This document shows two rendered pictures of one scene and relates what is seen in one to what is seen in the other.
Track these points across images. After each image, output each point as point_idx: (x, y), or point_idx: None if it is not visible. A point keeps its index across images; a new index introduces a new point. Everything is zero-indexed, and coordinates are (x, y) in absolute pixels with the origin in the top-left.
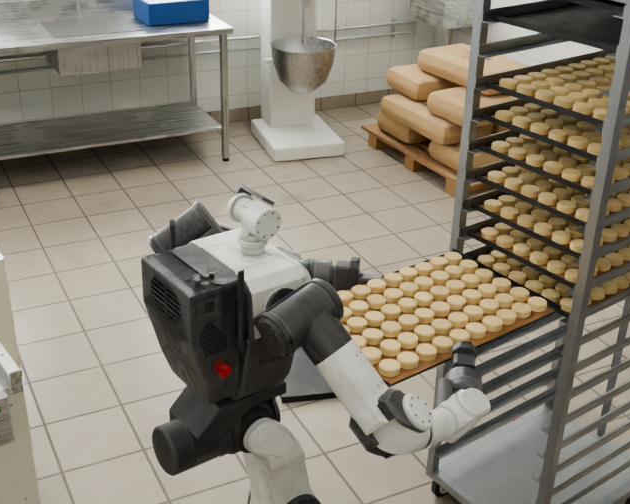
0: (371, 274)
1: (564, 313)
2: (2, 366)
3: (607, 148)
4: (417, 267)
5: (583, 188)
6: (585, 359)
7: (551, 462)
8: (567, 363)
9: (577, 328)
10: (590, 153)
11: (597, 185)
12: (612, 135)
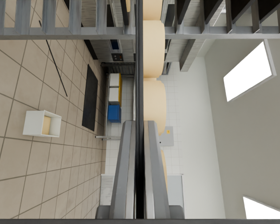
0: (161, 154)
1: (126, 20)
2: None
3: (264, 37)
4: (160, 14)
5: (238, 17)
6: (81, 4)
7: (3, 39)
8: (94, 38)
9: (126, 39)
10: (268, 16)
11: (238, 36)
12: (272, 38)
